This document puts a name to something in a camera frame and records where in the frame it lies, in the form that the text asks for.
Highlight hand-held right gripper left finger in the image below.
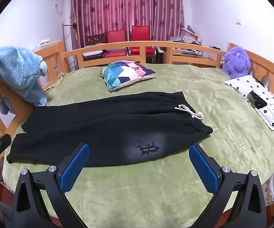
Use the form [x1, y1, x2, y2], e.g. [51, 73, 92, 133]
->
[12, 142, 90, 228]

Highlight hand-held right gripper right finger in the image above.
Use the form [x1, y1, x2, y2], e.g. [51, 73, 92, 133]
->
[188, 143, 268, 228]

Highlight black fleece pants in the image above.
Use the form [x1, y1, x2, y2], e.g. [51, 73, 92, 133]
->
[7, 91, 214, 168]

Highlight green plush blanket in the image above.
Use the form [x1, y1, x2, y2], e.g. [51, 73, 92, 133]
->
[2, 63, 274, 228]

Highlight blue plush toy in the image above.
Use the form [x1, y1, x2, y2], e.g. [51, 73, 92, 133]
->
[0, 46, 48, 114]

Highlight white floral pillow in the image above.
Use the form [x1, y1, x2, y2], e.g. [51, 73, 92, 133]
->
[224, 75, 274, 131]

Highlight geometric patterned pillow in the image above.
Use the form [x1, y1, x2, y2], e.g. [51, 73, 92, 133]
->
[101, 60, 156, 91]

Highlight white plastic storage box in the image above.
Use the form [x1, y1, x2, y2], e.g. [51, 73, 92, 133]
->
[31, 39, 59, 52]

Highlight purple plush toy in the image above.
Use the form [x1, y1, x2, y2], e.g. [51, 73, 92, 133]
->
[222, 47, 251, 79]

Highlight wooden coat rack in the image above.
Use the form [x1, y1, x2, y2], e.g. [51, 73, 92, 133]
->
[61, 17, 78, 72]

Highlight dark wooden chair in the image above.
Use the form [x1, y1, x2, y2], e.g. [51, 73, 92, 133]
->
[84, 34, 106, 61]

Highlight pile of papers and boxes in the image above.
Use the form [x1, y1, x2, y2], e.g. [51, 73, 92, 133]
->
[156, 25, 226, 58]

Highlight red chair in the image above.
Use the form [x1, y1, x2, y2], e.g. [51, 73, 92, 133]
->
[103, 30, 128, 59]
[130, 25, 155, 63]

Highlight red striped curtain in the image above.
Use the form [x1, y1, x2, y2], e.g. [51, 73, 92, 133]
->
[70, 0, 185, 51]

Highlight wooden bed frame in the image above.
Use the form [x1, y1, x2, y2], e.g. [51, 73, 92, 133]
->
[0, 40, 274, 219]

